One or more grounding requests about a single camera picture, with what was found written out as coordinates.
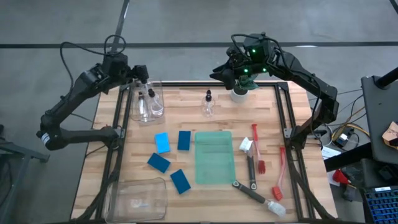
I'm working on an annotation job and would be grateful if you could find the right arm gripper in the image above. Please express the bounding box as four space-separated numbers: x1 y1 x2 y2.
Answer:
210 60 245 91

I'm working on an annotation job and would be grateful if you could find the clear black-capped spray bottle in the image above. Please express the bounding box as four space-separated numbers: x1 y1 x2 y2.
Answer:
201 89 216 118
147 88 165 118

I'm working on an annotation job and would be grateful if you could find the light blue sponge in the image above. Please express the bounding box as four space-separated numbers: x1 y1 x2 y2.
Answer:
154 132 172 154

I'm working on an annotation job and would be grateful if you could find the dark blue sponge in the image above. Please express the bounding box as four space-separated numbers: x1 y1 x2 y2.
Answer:
170 169 192 195
147 152 172 174
177 130 192 151

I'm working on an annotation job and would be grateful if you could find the red silicone basting brush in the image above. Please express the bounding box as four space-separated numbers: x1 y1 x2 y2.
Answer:
251 123 267 175

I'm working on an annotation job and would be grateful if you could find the wide white-head black-handled brush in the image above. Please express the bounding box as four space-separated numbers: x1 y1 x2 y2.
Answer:
238 137 257 190

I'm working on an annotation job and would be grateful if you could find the green plant in white pot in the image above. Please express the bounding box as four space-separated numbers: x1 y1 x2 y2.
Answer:
230 73 259 104

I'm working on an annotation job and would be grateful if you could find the clear plastic bin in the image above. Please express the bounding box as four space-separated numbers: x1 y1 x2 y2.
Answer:
104 177 169 223
130 80 165 123

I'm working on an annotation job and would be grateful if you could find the green translucent tray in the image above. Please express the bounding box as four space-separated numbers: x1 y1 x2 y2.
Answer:
193 130 236 185

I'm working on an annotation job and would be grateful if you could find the white paper sheet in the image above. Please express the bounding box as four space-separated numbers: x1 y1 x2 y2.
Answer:
320 146 343 161

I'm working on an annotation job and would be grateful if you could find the black and white power adapter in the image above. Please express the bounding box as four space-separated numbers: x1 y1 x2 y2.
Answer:
331 132 352 149

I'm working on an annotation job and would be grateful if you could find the black metal stand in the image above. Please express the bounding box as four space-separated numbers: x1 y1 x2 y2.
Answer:
0 124 50 224

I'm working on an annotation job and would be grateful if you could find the red funnel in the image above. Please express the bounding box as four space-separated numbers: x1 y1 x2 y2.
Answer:
331 169 352 187

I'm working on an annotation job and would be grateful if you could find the black side cart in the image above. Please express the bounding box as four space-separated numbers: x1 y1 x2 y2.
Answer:
360 76 398 164

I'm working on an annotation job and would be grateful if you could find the black pole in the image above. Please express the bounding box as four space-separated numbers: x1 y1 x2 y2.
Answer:
374 67 398 90

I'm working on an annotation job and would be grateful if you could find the brown cardboard piece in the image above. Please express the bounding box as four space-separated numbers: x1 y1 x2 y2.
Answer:
381 121 398 147

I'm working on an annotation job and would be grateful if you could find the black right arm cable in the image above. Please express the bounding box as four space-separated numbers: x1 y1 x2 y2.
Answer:
230 32 280 63

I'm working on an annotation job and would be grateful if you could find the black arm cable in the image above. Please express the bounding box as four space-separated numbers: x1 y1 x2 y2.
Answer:
59 34 127 91
230 32 280 63

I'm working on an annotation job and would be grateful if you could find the black metal table frame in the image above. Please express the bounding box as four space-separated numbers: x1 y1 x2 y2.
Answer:
93 81 333 223

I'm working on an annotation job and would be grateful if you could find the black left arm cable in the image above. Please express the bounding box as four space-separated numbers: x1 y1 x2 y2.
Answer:
59 34 127 91

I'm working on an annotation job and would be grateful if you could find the yellow cable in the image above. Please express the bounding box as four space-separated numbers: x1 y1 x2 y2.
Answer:
331 107 369 138

